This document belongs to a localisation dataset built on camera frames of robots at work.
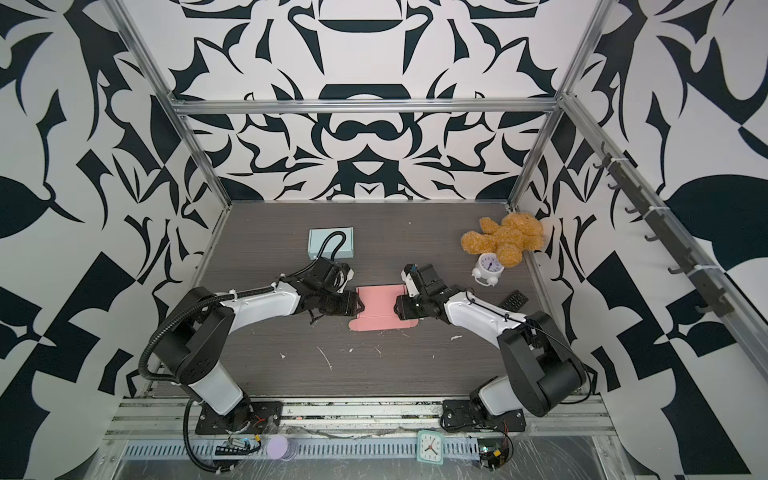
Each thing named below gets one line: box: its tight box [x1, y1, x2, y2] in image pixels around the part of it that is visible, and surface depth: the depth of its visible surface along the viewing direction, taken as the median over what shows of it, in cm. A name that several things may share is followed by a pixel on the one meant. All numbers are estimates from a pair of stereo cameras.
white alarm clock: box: [471, 252, 505, 286], surface depth 101 cm
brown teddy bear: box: [461, 212, 544, 268], surface depth 101 cm
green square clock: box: [416, 429, 444, 465], surface depth 71 cm
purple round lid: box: [267, 435, 298, 461], surface depth 65 cm
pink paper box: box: [348, 285, 419, 331], surface depth 89 cm
